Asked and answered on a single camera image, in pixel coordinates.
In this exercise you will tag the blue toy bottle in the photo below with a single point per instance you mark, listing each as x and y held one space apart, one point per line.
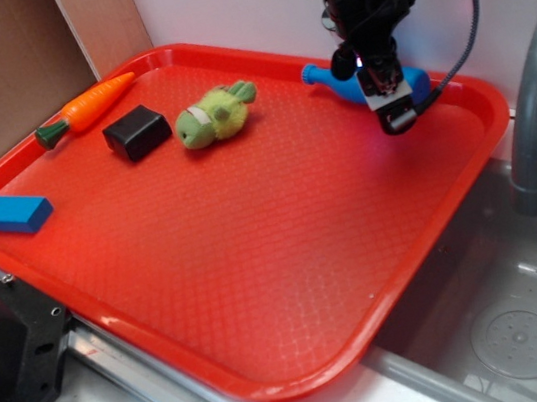
416 86

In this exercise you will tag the green plush fish toy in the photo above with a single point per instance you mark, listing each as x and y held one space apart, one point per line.
220 115

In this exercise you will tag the grey plastic sink basin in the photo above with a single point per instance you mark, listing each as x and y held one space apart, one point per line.
465 329

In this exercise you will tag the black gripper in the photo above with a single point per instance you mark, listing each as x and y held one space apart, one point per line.
366 28

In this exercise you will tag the black rectangular block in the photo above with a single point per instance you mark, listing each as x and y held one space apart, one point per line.
137 133

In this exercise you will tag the brown cardboard panel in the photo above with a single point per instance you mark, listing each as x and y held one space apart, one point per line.
52 50

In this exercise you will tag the red plastic tray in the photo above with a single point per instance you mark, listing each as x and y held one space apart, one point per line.
265 264

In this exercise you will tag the orange toy carrot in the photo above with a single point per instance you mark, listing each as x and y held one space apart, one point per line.
78 114

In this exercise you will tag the silver metal rail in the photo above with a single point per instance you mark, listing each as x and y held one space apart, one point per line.
166 393

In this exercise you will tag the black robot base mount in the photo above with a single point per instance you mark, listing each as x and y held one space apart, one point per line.
33 337

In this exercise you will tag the blue rectangular block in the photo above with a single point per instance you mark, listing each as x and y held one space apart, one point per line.
24 214

